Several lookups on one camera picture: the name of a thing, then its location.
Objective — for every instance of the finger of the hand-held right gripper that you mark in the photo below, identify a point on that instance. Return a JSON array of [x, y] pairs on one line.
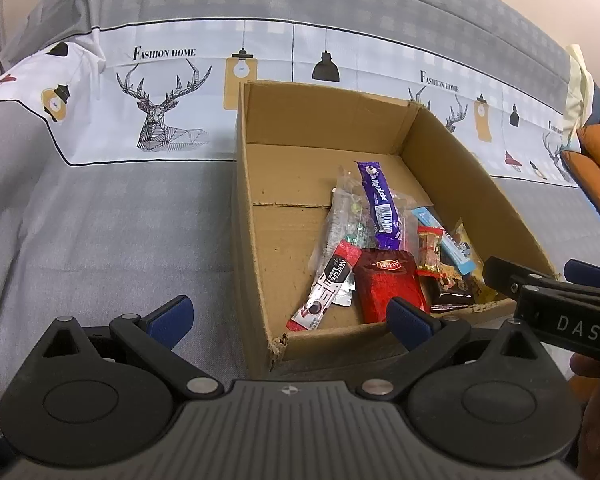
[[500, 272], [592, 272]]

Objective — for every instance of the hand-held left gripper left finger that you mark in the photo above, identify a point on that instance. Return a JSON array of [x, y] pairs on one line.
[[170, 317]]

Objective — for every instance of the red stick sachet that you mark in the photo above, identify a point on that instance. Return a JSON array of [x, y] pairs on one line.
[[330, 280]]

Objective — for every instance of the pale yellow cloth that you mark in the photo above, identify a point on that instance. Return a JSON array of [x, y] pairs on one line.
[[577, 85]]

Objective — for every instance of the blue wafer packet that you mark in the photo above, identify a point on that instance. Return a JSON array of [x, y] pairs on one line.
[[454, 251]]

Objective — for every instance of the orange nut bar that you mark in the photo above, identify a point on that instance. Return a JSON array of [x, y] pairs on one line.
[[430, 250]]

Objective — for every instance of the cardboard box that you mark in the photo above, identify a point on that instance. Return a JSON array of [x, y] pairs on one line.
[[290, 185]]

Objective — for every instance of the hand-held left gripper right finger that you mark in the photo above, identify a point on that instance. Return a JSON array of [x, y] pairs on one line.
[[405, 320]]

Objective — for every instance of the purple snack bar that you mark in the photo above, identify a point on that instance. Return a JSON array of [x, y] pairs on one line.
[[380, 205]]

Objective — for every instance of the blue fabric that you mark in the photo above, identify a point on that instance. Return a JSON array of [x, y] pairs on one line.
[[599, 105]]

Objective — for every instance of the dark red pouch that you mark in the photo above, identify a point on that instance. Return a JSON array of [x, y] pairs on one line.
[[385, 285]]

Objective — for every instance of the yellow packet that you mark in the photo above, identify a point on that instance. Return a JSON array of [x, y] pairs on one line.
[[462, 235]]

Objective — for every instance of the dark brown packet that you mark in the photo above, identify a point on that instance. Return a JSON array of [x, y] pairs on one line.
[[455, 287]]

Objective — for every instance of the clear candy bag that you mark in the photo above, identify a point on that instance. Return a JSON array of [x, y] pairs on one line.
[[411, 212]]

